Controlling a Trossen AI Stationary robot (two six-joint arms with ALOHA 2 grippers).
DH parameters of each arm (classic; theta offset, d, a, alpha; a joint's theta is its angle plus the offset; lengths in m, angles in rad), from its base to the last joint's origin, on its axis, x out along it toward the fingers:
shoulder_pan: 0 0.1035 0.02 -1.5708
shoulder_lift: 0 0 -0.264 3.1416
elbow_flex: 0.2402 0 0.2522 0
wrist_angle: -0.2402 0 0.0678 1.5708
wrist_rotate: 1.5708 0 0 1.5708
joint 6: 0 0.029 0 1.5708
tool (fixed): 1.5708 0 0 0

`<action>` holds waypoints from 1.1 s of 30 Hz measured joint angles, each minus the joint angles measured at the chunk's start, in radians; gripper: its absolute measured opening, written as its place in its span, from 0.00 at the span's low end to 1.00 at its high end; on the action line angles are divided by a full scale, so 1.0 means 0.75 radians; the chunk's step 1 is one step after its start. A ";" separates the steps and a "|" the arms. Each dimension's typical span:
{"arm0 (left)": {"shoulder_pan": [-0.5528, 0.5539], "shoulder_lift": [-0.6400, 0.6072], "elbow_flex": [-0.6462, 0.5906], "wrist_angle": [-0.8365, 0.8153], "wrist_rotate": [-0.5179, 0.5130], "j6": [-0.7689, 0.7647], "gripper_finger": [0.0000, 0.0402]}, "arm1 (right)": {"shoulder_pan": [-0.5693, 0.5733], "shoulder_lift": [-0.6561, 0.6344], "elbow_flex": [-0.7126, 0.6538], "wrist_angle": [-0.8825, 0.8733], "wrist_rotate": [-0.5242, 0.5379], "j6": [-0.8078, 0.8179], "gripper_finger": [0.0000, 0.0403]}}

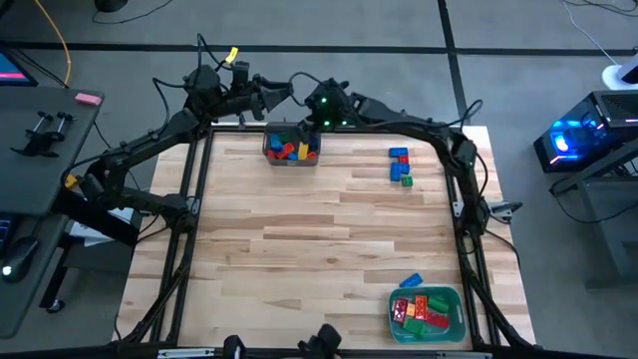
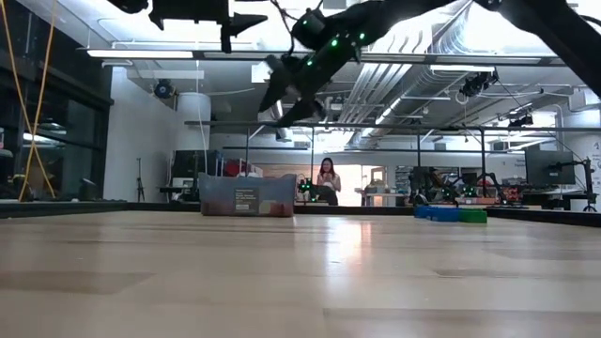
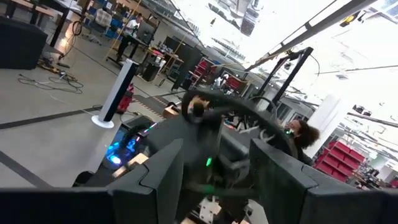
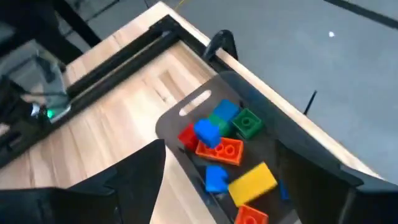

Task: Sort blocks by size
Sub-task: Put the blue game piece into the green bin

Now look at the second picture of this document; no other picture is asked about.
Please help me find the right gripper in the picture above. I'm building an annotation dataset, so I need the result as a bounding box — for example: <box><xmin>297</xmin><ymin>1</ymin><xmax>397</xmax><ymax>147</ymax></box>
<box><xmin>257</xmin><ymin>43</ymin><xmax>362</xmax><ymax>129</ymax></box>

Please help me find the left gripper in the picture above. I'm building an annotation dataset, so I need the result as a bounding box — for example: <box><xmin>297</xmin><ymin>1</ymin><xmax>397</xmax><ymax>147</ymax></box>
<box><xmin>148</xmin><ymin>0</ymin><xmax>270</xmax><ymax>54</ymax></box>

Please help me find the large blue toy block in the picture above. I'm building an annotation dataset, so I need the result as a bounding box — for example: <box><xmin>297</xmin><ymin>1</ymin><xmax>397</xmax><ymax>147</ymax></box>
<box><xmin>429</xmin><ymin>207</ymin><xmax>462</xmax><ymax>223</ymax></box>

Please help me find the person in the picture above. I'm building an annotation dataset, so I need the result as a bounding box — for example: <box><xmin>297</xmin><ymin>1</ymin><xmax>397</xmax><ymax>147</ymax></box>
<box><xmin>315</xmin><ymin>157</ymin><xmax>343</xmax><ymax>207</ymax></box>

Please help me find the ceiling light strip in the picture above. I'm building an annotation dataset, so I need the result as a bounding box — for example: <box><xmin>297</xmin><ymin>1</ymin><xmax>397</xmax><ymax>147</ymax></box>
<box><xmin>85</xmin><ymin>48</ymin><xmax>194</xmax><ymax>60</ymax></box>
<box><xmin>429</xmin><ymin>64</ymin><xmax>497</xmax><ymax>74</ymax></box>

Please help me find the white cylindrical tank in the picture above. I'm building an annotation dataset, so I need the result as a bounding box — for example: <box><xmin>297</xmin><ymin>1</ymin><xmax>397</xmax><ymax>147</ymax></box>
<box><xmin>176</xmin><ymin>92</ymin><xmax>212</xmax><ymax>151</ymax></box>

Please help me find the dark background screen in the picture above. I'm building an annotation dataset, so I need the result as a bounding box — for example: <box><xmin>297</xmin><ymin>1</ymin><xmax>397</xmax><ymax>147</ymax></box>
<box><xmin>171</xmin><ymin>149</ymin><xmax>222</xmax><ymax>179</ymax></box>

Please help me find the grey translucent plastic bin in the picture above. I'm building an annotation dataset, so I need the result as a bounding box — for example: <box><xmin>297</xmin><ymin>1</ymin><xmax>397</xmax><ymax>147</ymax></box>
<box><xmin>197</xmin><ymin>172</ymin><xmax>298</xmax><ymax>218</ymax></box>

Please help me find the black tripod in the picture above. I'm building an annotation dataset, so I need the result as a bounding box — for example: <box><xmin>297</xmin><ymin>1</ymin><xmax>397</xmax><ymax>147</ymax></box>
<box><xmin>134</xmin><ymin>157</ymin><xmax>146</xmax><ymax>203</ymax></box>

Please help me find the green toy block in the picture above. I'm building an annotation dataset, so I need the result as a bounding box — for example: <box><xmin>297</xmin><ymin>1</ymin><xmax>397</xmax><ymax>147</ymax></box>
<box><xmin>458</xmin><ymin>207</ymin><xmax>488</xmax><ymax>224</ymax></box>

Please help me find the black computer monitor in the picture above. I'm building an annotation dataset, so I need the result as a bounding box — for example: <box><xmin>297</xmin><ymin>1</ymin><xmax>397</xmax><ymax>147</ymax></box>
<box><xmin>524</xmin><ymin>148</ymin><xmax>578</xmax><ymax>187</ymax></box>

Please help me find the black monitor stand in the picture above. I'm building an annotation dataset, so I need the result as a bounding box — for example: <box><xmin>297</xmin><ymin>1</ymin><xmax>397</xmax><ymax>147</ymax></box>
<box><xmin>544</xmin><ymin>157</ymin><xmax>600</xmax><ymax>213</ymax></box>

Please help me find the background black metal frame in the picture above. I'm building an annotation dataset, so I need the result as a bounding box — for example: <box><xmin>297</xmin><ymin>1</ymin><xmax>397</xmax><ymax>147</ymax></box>
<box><xmin>184</xmin><ymin>119</ymin><xmax>601</xmax><ymax>207</ymax></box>

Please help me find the ceiling camera rig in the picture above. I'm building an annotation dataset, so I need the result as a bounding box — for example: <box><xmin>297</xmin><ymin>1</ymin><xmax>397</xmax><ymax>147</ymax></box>
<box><xmin>458</xmin><ymin>69</ymin><xmax>500</xmax><ymax>99</ymax></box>

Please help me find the yellow cable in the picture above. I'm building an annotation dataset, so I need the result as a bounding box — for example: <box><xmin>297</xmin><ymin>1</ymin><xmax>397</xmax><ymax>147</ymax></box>
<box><xmin>18</xmin><ymin>0</ymin><xmax>58</xmax><ymax>202</ymax></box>
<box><xmin>0</xmin><ymin>0</ymin><xmax>56</xmax><ymax>201</ymax></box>

